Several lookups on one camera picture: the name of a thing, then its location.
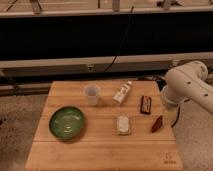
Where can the wooden cutting board table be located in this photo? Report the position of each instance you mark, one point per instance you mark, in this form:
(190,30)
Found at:
(99,147)

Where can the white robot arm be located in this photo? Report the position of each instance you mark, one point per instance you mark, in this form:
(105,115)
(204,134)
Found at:
(186,81)

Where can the dark chocolate bar wrapper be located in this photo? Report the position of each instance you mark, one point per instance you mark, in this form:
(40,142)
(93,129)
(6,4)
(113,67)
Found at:
(146,105)

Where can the brown oblong object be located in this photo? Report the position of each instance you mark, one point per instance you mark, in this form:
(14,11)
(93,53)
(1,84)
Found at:
(157,124)

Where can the translucent yellowish gripper finger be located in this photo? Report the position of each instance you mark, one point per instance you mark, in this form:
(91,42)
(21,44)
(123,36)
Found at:
(169,116)

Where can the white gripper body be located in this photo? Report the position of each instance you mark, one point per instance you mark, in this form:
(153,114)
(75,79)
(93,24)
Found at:
(169,98)

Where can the green ceramic bowl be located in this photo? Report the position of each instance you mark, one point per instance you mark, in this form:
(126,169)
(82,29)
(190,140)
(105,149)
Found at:
(67,122)

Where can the translucent plastic cup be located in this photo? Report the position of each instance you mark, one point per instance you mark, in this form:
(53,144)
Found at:
(92,94)

